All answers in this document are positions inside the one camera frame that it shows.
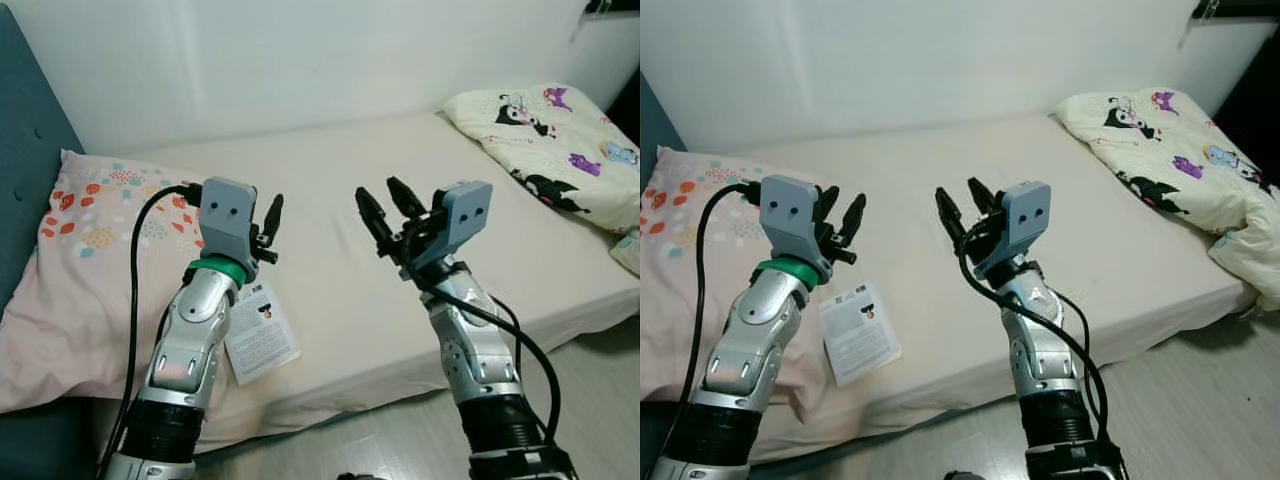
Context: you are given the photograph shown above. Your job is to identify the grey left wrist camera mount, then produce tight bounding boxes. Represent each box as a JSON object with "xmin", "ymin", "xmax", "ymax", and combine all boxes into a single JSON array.
[
  {"xmin": 198, "ymin": 177, "xmax": 263, "ymax": 283},
  {"xmin": 758, "ymin": 175, "xmax": 836, "ymax": 286}
]

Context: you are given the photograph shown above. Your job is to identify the cream cartoon print blanket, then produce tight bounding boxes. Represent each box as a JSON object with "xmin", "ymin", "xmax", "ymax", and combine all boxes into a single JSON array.
[
  {"xmin": 1055, "ymin": 88, "xmax": 1280, "ymax": 311},
  {"xmin": 440, "ymin": 82, "xmax": 641, "ymax": 276}
]

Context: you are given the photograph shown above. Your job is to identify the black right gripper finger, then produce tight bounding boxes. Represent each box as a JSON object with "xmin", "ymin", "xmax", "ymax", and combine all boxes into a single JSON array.
[
  {"xmin": 355, "ymin": 187, "xmax": 397, "ymax": 257},
  {"xmin": 935, "ymin": 187, "xmax": 970, "ymax": 253},
  {"xmin": 966, "ymin": 178, "xmax": 1000, "ymax": 217},
  {"xmin": 386, "ymin": 176, "xmax": 429, "ymax": 224}
]

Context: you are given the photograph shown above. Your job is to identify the bed with white sheet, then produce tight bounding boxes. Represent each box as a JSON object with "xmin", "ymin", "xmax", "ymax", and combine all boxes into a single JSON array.
[
  {"xmin": 640, "ymin": 108, "xmax": 1263, "ymax": 463},
  {"xmin": 60, "ymin": 108, "xmax": 641, "ymax": 456}
]

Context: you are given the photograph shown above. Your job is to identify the black furniture piece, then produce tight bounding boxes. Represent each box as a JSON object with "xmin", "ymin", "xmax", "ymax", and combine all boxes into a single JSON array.
[{"xmin": 1210, "ymin": 55, "xmax": 1280, "ymax": 196}]

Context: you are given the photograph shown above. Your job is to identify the white printed booklet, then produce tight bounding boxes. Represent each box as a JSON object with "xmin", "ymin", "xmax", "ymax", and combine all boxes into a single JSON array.
[
  {"xmin": 818, "ymin": 282, "xmax": 904, "ymax": 388},
  {"xmin": 225, "ymin": 280, "xmax": 303, "ymax": 386}
]

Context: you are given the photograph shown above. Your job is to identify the pink patterned pillow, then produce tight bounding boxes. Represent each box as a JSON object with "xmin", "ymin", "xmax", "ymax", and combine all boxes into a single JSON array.
[
  {"xmin": 0, "ymin": 150, "xmax": 226, "ymax": 413},
  {"xmin": 640, "ymin": 148, "xmax": 836, "ymax": 421}
]

